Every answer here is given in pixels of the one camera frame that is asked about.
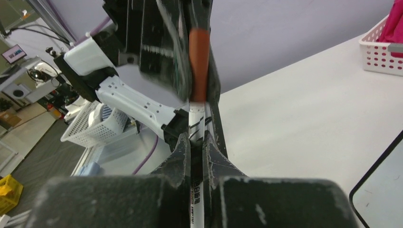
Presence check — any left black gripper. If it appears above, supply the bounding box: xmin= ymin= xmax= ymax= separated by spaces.
xmin=103 ymin=0 xmax=221 ymax=104

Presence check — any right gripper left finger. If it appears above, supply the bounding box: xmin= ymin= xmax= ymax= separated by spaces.
xmin=25 ymin=133 xmax=191 ymax=228

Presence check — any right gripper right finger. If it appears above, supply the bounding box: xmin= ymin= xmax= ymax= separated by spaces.
xmin=203 ymin=132 xmax=357 ymax=228

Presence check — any white red whiteboard marker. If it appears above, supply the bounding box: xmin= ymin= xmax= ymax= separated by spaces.
xmin=188 ymin=28 xmax=211 ymax=228

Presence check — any black framed whiteboard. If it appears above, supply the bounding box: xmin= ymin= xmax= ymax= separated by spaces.
xmin=349 ymin=133 xmax=403 ymax=228

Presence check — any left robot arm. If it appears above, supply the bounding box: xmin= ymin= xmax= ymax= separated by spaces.
xmin=54 ymin=0 xmax=221 ymax=147

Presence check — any white mesh basket background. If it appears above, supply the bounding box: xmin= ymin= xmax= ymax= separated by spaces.
xmin=60 ymin=101 xmax=128 ymax=147

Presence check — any yellow crate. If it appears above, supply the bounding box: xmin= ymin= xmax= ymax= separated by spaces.
xmin=0 ymin=174 xmax=24 ymax=216

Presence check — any white plastic basket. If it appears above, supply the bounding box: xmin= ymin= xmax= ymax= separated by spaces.
xmin=359 ymin=16 xmax=403 ymax=76

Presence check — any magenta cloth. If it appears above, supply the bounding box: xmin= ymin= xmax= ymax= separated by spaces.
xmin=378 ymin=0 xmax=403 ymax=44

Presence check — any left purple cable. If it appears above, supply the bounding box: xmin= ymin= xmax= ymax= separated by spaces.
xmin=75 ymin=16 xmax=160 ymax=176

